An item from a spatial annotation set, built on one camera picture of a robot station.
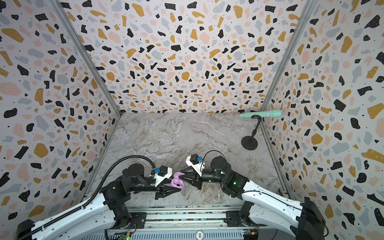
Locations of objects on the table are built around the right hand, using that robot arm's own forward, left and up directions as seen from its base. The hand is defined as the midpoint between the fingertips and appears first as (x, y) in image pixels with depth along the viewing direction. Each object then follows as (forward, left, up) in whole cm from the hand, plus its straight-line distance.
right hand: (181, 172), depth 64 cm
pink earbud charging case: (-3, +2, -1) cm, 4 cm away
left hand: (-4, 0, -2) cm, 5 cm away
